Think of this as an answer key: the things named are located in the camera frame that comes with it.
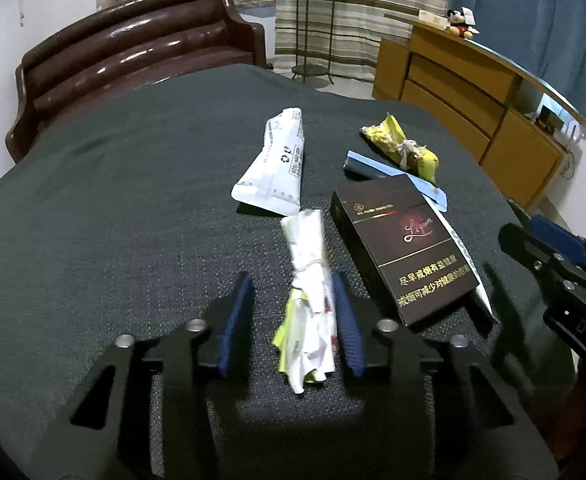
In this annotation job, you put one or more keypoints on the dark grey tablecloth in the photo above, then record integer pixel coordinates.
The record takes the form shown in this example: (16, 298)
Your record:
(123, 235)

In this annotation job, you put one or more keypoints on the brown leather sofa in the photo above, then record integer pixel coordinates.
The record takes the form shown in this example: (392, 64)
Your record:
(123, 60)

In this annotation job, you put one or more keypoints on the beige flat box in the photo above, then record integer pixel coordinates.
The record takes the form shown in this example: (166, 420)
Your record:
(432, 18)

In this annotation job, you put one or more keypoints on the white printed tube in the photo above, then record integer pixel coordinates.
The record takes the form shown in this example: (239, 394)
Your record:
(273, 170)

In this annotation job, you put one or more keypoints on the wooden cabinet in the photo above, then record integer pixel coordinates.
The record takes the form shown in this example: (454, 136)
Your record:
(448, 95)

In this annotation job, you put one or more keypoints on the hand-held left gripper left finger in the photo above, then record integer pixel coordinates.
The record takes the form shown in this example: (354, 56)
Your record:
(236, 320)

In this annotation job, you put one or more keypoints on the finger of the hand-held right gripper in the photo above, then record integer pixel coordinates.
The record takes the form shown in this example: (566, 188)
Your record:
(555, 235)
(533, 255)

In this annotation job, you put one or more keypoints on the white green wrapper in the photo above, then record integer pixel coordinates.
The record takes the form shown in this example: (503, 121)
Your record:
(305, 270)

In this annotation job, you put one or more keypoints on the dark cigarette box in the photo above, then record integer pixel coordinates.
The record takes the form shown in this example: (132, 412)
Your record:
(398, 245)

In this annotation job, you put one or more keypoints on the metal plant stand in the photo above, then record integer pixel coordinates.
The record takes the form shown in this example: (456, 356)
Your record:
(309, 70)

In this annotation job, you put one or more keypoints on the yellow wrapper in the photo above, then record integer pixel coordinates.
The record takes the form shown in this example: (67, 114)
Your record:
(388, 135)

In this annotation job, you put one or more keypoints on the small brown box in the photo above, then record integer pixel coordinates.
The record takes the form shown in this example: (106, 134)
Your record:
(550, 117)

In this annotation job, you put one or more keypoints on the white router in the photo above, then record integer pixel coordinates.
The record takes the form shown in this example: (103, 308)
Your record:
(574, 132)

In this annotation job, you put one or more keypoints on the striped curtain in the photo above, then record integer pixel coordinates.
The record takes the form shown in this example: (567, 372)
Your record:
(373, 10)

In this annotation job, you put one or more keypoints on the blue and white packet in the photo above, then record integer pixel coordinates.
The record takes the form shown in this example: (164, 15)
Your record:
(368, 165)

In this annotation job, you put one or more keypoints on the blue curtain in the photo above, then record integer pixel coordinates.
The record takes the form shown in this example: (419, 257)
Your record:
(533, 10)

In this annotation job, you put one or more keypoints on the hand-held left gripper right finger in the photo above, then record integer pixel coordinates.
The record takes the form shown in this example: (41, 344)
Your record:
(347, 325)

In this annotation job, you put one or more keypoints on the mouse plush toy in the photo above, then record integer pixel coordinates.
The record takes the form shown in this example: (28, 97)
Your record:
(459, 22)

